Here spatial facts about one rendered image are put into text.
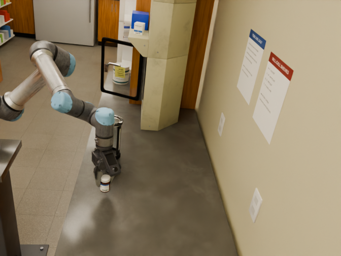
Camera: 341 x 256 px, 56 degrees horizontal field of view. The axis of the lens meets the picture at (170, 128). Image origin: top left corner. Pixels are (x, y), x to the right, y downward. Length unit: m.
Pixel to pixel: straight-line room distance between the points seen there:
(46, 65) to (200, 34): 1.13
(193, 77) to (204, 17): 0.41
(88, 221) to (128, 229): 0.17
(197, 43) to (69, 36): 5.00
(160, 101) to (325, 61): 1.21
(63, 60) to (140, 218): 0.81
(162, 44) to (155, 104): 0.37
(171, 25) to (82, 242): 1.16
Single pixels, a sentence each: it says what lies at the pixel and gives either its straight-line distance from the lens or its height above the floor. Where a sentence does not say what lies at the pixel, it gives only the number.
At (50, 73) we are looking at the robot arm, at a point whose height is 1.45.
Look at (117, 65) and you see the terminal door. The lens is 2.28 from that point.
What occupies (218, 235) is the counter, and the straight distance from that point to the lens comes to 1.44.
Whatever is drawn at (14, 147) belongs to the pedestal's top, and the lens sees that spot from 1.90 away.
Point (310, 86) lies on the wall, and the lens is 0.99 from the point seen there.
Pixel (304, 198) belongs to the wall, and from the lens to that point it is 0.98.
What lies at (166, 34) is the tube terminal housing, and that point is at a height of 1.55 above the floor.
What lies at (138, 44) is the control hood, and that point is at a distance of 1.84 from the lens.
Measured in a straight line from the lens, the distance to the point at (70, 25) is 6.97.
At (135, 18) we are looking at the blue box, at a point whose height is 1.58.
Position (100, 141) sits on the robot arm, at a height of 1.24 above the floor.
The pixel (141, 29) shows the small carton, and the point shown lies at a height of 1.54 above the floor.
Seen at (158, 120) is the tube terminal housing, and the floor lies 1.01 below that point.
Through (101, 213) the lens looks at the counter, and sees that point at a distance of 1.46.
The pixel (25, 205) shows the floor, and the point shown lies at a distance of 2.94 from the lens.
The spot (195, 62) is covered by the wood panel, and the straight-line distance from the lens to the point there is 2.28.
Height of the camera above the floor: 1.96
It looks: 29 degrees down
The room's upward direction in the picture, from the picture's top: 8 degrees clockwise
